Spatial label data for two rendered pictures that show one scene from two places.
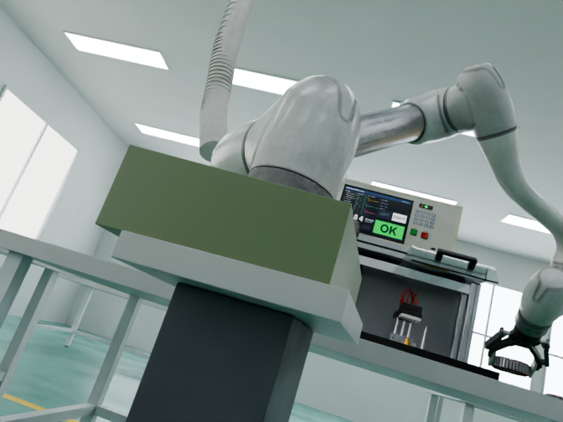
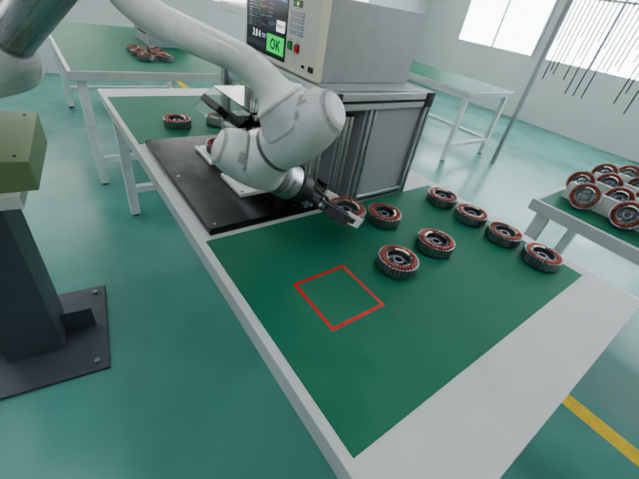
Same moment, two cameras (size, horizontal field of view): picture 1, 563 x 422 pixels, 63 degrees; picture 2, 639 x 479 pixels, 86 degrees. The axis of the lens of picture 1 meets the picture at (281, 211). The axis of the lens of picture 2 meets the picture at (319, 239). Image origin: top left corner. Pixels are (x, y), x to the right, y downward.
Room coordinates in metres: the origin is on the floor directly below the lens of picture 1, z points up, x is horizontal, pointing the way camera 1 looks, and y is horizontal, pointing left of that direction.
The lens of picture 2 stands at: (0.75, -1.31, 1.32)
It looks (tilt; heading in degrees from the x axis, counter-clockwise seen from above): 36 degrees down; 37
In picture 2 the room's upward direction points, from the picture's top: 11 degrees clockwise
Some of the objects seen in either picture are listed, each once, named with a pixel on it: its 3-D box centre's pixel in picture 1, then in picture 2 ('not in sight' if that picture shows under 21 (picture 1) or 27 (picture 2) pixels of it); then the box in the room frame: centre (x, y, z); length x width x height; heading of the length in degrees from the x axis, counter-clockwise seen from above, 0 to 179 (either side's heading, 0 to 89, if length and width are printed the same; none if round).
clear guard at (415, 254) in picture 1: (441, 272); (266, 108); (1.40, -0.54, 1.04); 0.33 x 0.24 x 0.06; 170
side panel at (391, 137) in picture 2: not in sight; (386, 155); (1.76, -0.75, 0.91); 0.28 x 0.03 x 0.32; 170
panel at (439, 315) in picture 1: (369, 301); (299, 122); (1.67, -0.41, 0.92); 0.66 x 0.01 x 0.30; 80
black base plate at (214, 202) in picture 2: (364, 342); (239, 170); (1.44, -0.36, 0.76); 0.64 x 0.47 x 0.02; 80
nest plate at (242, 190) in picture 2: not in sight; (251, 181); (1.40, -0.48, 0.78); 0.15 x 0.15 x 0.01; 80
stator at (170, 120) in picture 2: not in sight; (177, 121); (1.47, 0.14, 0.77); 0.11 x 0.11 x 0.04
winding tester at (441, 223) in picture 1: (389, 232); (329, 32); (1.74, -0.43, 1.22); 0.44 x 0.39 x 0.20; 80
